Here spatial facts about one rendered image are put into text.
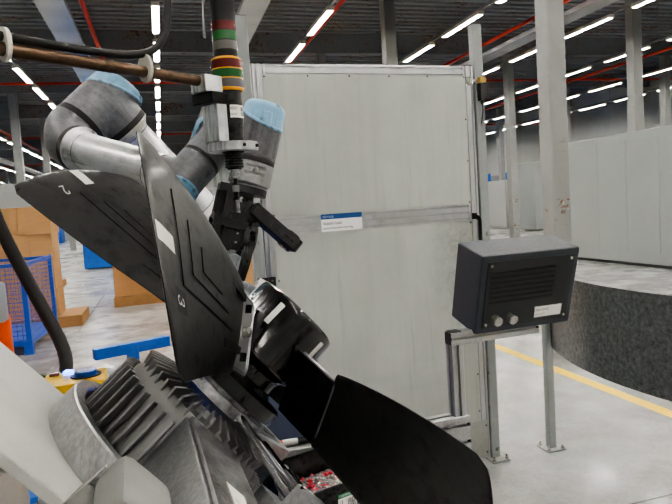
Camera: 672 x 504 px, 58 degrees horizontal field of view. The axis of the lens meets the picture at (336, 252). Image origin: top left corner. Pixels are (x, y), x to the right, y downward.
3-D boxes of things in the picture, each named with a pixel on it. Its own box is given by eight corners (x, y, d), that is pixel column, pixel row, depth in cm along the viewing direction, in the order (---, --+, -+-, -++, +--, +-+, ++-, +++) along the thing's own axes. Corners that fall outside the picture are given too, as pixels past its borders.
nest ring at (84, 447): (231, 610, 64) (257, 580, 65) (30, 453, 57) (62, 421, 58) (203, 498, 90) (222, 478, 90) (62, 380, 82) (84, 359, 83)
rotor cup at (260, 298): (279, 441, 71) (354, 360, 74) (191, 361, 67) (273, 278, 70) (256, 405, 85) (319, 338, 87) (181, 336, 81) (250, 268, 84)
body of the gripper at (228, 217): (202, 246, 109) (217, 181, 110) (248, 256, 112) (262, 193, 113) (207, 247, 102) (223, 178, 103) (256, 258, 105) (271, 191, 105)
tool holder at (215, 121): (221, 147, 78) (215, 70, 77) (185, 153, 82) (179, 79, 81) (269, 150, 85) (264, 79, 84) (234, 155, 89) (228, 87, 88)
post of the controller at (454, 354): (455, 417, 138) (451, 332, 136) (448, 413, 140) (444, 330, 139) (466, 415, 138) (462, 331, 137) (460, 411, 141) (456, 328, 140)
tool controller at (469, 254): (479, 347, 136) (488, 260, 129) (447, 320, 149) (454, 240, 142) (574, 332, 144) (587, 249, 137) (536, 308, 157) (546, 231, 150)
